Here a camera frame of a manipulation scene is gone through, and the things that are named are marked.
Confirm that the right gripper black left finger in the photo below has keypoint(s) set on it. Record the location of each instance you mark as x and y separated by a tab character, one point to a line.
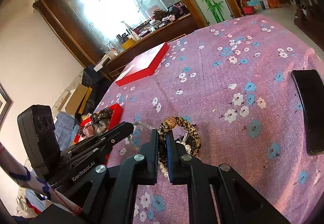
108	195

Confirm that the pink floral bedspread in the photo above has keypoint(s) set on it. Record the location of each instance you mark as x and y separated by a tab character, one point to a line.
233	81

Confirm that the framed wall picture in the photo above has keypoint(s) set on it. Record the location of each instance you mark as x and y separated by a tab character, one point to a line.
6	103

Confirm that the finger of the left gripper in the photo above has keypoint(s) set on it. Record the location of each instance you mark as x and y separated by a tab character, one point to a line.
92	151

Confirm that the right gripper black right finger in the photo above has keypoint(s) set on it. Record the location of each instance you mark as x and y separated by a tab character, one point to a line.
217	194

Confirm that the red open gift box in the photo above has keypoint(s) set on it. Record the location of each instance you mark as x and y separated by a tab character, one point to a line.
115	120

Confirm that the black smartphone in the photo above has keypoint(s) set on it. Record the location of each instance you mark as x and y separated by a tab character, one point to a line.
310	90

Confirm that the cardboard box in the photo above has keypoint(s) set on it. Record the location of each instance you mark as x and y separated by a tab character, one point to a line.
78	100

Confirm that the red plaid scrunchie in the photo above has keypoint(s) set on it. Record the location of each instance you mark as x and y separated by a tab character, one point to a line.
86	131

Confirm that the dark organza scrunchie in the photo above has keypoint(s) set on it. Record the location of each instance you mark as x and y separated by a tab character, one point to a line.
101	120

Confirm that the red gift box lid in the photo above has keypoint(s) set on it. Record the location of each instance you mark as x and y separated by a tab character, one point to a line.
142	65

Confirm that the red box on floor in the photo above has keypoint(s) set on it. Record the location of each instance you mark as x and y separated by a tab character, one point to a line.
248	10

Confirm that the yellow box on dresser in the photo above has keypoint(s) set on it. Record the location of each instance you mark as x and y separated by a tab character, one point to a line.
127	44

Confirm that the wooden dresser counter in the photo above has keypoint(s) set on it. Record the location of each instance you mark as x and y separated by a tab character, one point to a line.
182	26

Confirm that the wooden stair railing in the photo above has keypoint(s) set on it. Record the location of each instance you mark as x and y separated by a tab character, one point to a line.
309	19

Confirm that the wooden framed mirror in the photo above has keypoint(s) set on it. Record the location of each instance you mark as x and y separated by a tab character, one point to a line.
91	28

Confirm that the blue patterned cloth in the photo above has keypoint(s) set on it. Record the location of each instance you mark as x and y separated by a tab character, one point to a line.
64	126

